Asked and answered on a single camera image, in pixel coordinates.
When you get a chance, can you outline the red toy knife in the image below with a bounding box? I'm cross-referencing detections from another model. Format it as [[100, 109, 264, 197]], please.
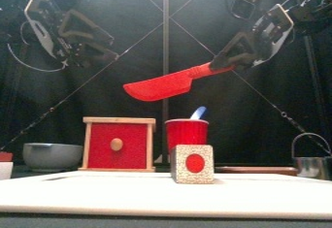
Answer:
[[122, 61, 238, 103]]

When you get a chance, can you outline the toy sushi roll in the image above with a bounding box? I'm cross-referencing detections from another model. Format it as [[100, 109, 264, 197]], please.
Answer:
[[169, 144, 217, 185]]

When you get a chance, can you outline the red plastic cup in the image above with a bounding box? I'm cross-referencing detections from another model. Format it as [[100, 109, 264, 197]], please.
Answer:
[[164, 118, 211, 157]]

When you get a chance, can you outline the wooden box with red front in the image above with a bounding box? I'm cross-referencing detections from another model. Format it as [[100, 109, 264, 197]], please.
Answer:
[[78, 115, 157, 174]]

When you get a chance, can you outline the grey bowl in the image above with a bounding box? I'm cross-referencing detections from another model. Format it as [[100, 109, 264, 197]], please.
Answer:
[[21, 142, 85, 173]]

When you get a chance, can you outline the red and white block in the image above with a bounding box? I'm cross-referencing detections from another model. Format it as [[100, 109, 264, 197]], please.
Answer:
[[0, 151, 15, 181]]

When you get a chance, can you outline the white cutting board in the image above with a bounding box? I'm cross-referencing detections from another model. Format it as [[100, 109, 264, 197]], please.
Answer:
[[0, 170, 332, 221]]

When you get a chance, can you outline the white frame cord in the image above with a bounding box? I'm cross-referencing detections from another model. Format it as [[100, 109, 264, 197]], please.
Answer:
[[126, 0, 332, 157], [0, 0, 220, 151]]

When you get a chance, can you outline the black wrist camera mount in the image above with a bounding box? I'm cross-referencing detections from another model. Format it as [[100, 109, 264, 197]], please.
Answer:
[[226, 0, 264, 21]]

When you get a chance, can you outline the white left arm cable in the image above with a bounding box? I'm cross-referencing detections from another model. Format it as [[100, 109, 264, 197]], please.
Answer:
[[6, 21, 70, 74]]

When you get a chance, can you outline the grey frame pole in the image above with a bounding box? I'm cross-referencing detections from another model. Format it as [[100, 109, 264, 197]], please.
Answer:
[[161, 0, 172, 166]]

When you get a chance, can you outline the metal pot with handle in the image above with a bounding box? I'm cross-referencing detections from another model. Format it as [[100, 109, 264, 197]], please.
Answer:
[[291, 132, 332, 181]]

